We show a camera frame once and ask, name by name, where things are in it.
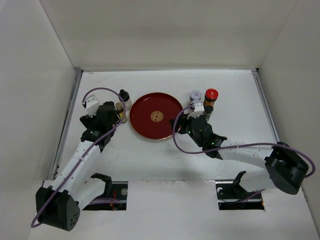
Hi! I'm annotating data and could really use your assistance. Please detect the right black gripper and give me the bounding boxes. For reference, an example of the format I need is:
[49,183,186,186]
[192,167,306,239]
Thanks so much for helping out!
[169,111,204,148]

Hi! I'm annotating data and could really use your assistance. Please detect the small yellow label oil bottle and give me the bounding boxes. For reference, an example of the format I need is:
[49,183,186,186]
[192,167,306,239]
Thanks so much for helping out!
[115,102,128,124]

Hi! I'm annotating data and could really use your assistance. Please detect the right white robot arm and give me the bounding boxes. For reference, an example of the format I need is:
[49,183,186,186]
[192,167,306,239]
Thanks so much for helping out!
[169,115,309,198]

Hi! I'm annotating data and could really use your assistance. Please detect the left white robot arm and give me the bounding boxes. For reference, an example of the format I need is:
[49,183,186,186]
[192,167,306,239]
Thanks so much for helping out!
[30,101,121,231]

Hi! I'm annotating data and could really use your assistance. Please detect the black cap spice bottle right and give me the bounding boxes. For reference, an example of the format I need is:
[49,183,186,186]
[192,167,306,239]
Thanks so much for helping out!
[203,105,214,122]

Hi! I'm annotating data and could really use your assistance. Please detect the clear bottle black pump cap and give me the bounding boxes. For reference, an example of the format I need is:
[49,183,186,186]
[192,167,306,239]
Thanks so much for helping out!
[119,89,132,111]

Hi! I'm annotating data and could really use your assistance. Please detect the white lid sauce jar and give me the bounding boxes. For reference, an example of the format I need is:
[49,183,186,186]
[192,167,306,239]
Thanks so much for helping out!
[189,90,202,102]

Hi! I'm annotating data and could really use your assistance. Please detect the red lid chili jar right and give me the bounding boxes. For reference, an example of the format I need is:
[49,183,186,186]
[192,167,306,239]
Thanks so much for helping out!
[203,88,219,107]

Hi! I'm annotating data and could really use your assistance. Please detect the round red tray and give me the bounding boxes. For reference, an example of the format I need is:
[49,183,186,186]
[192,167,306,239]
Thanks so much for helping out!
[129,92,183,140]

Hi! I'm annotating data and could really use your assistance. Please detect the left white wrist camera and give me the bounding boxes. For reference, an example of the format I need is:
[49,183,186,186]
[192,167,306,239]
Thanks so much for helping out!
[82,94,101,118]

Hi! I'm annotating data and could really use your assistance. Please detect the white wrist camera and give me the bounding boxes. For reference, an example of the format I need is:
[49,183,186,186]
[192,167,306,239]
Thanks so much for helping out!
[82,94,101,118]
[187,99,205,120]

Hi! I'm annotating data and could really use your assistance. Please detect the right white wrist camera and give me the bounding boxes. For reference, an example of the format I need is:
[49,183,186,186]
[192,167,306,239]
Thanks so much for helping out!
[187,99,205,120]

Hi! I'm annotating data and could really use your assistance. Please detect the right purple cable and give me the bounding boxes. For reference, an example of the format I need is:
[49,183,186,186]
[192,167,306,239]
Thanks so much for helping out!
[171,104,316,178]

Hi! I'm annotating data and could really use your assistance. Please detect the purple cable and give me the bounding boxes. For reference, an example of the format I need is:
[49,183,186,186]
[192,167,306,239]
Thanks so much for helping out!
[171,104,316,178]
[30,87,130,229]

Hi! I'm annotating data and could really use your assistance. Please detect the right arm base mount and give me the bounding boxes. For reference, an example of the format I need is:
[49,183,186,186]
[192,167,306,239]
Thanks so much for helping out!
[215,171,265,211]

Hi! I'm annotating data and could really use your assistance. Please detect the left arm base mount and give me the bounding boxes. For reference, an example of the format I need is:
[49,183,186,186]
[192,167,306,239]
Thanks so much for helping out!
[83,173,129,211]

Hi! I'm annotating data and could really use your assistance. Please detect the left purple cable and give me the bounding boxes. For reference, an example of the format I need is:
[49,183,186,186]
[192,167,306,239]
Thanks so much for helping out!
[30,87,130,229]

